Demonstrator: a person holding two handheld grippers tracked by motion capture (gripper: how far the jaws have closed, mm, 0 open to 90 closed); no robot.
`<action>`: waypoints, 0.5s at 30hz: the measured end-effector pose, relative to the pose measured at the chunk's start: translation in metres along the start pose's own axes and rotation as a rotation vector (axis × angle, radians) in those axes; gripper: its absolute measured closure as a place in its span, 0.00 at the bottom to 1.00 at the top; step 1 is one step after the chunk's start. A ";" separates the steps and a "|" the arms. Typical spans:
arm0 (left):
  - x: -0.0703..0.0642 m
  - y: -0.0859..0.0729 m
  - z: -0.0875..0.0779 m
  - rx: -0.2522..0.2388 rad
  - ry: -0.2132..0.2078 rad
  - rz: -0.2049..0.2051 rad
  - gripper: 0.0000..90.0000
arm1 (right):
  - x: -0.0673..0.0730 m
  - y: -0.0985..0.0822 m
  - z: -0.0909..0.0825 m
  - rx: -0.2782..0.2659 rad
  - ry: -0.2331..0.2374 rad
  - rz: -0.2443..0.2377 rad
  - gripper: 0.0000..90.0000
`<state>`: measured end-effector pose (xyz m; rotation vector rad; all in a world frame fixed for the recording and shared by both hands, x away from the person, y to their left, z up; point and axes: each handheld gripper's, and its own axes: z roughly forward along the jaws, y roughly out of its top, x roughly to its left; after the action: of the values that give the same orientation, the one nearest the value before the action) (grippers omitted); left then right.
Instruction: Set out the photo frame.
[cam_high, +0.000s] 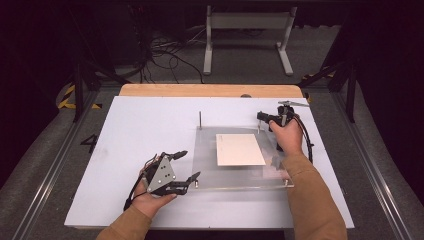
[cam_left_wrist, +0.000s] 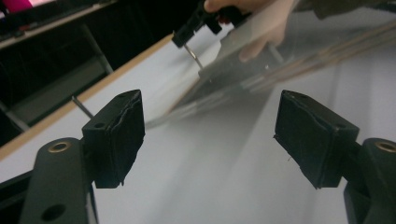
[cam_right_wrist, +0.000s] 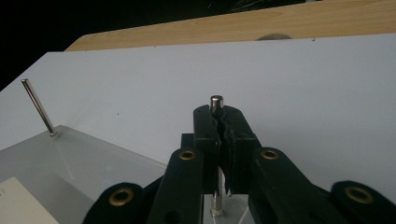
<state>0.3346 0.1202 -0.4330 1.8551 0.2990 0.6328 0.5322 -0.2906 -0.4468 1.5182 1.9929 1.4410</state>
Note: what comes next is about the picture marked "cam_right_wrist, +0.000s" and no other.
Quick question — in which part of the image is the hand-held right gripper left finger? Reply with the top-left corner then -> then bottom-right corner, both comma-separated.
181,105 -> 219,194

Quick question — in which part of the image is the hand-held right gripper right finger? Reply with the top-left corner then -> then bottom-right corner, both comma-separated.
220,105 -> 262,196

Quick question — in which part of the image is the shiny metal rod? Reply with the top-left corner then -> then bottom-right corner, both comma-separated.
21,78 -> 59,138
209,94 -> 225,217

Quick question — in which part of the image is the clear grey acrylic plate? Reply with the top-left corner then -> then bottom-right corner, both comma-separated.
0,124 -> 250,224

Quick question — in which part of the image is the white table sheet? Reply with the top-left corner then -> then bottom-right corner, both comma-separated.
0,33 -> 396,206

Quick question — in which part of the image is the grey round object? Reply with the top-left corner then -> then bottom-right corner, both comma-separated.
255,33 -> 293,42

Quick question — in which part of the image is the beige paper card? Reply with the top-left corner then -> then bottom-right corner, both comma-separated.
0,176 -> 60,224

